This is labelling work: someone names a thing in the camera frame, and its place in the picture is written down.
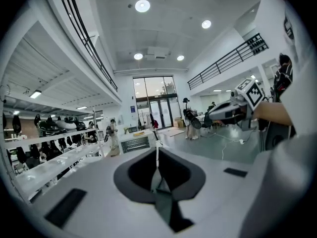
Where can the glass entrance door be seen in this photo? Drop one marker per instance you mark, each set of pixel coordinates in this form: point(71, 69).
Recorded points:
point(156, 103)

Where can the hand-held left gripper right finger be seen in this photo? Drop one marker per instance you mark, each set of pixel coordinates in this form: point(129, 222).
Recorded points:
point(218, 190)

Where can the white metal shelf rack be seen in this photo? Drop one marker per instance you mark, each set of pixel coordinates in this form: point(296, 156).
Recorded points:
point(49, 167)

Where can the white round device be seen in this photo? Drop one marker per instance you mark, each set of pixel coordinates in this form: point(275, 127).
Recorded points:
point(66, 125)

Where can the person's right forearm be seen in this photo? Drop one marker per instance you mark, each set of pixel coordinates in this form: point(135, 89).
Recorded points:
point(272, 113)

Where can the round ceiling light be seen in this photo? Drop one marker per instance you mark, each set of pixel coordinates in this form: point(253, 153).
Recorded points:
point(206, 24)
point(180, 57)
point(142, 6)
point(138, 56)

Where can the black mezzanine railing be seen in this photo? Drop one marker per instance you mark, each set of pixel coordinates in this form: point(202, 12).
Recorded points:
point(256, 46)
point(85, 40)

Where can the white power strip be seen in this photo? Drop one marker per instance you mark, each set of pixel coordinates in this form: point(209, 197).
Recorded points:
point(240, 141)

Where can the black office chair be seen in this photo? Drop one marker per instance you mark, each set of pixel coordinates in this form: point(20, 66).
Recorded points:
point(206, 123)

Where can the white ceiling air conditioner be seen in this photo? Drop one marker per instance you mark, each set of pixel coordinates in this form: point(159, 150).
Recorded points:
point(157, 52)

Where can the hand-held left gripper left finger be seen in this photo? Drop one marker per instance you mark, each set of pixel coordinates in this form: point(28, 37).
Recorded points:
point(94, 187)

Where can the white vase with flowers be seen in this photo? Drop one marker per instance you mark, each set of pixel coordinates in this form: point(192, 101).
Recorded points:
point(126, 130)

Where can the black round shelf device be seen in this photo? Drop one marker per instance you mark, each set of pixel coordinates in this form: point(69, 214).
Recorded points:
point(47, 126)

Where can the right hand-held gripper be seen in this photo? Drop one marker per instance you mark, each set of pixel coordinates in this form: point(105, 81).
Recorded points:
point(252, 93)

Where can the ceiling tube light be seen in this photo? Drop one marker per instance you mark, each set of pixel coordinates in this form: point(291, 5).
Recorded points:
point(35, 94)
point(81, 107)

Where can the cardboard box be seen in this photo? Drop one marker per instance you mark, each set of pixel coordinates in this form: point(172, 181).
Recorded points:
point(178, 123)

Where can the white oven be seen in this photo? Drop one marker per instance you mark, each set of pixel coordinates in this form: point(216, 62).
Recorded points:
point(135, 144)

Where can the bread slice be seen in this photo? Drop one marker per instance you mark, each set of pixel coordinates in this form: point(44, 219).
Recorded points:
point(138, 134)

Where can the flat cardboard sheet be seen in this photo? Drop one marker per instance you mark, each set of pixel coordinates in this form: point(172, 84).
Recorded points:
point(173, 132)

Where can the person's light grey t-shirt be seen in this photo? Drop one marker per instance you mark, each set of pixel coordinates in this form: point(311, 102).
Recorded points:
point(304, 103)

